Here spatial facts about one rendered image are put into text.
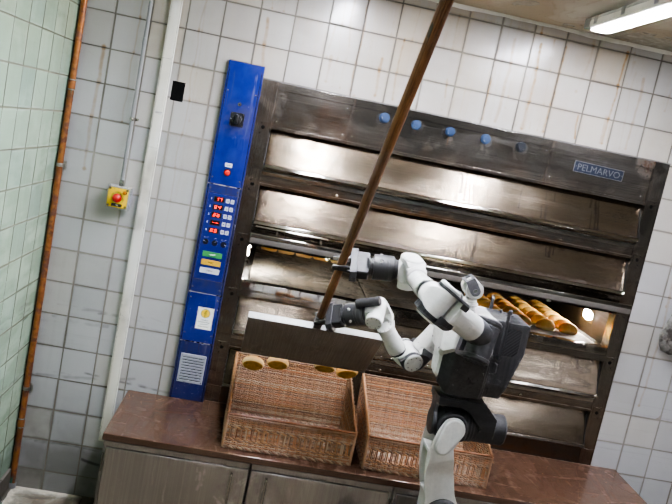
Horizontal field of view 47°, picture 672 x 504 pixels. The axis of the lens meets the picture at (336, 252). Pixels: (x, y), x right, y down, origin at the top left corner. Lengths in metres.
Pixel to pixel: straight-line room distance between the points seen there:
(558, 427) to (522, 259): 0.87
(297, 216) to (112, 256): 0.86
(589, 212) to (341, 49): 1.39
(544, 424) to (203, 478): 1.70
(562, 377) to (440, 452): 1.23
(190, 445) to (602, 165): 2.25
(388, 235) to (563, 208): 0.84
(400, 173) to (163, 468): 1.65
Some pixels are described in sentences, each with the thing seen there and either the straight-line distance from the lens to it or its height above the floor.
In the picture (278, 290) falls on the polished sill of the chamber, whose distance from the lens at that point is 3.64.
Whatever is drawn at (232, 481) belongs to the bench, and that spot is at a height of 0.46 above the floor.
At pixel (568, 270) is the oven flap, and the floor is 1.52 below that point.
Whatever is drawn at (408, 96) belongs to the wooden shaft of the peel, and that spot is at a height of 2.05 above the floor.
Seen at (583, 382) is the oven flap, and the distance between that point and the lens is 4.03.
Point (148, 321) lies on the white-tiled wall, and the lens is 3.72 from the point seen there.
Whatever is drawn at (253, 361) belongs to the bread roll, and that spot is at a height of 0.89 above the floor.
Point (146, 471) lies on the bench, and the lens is 3.37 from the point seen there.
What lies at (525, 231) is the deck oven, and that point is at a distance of 3.77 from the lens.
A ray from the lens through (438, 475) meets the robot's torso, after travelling 2.99.
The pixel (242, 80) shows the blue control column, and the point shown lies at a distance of 3.54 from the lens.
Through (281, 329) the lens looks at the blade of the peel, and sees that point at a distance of 3.14.
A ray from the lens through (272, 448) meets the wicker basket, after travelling 3.33.
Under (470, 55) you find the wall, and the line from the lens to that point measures 3.67.
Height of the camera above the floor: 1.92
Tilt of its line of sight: 8 degrees down
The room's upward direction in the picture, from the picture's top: 12 degrees clockwise
